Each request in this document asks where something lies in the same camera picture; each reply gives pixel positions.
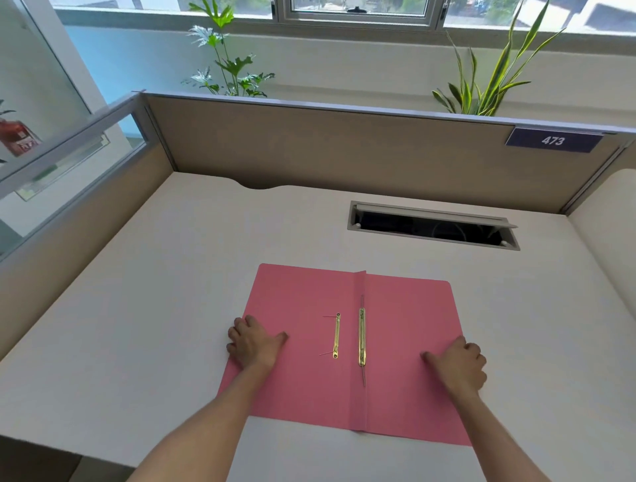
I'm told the beige desk partition panel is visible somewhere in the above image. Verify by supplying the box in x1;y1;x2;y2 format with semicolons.
141;90;636;215

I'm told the person's left forearm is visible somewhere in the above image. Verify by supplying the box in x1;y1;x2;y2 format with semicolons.
127;360;277;482

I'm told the person's right hand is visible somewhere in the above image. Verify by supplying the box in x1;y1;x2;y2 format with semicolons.
421;336;488;396

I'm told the dark blue number sign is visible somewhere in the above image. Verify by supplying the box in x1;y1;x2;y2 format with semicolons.
505;126;604;154

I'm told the long-leaf green snake plant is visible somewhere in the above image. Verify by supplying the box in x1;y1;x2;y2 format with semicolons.
431;0;567;117

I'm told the beige side partition panel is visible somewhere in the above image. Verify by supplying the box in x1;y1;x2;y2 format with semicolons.
566;169;636;323

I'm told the person's right forearm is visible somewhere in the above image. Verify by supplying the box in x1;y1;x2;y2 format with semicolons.
449;385;550;482

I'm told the pink paper file folder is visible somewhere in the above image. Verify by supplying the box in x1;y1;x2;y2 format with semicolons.
218;263;473;447

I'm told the broad-leaf green plant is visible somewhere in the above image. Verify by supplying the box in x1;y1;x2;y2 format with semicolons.
181;0;275;98

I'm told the glass side partition panel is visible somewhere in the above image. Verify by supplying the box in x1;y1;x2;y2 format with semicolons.
0;92;176;359

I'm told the red fire extinguisher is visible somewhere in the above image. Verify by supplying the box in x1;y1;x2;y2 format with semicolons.
0;118;41;158

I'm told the grey desk cable tray opening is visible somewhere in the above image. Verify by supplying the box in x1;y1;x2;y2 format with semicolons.
347;201;521;251

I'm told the person's left hand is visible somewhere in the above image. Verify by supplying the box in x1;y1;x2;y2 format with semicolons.
227;315;290;372

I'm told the brass prong file fastener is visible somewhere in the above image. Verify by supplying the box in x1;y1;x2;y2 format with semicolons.
358;295;367;388

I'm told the brass fastener compressor bar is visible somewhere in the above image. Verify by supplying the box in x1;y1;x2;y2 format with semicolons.
319;313;342;360

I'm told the grey window frame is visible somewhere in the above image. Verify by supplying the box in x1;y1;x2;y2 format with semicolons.
50;0;636;36

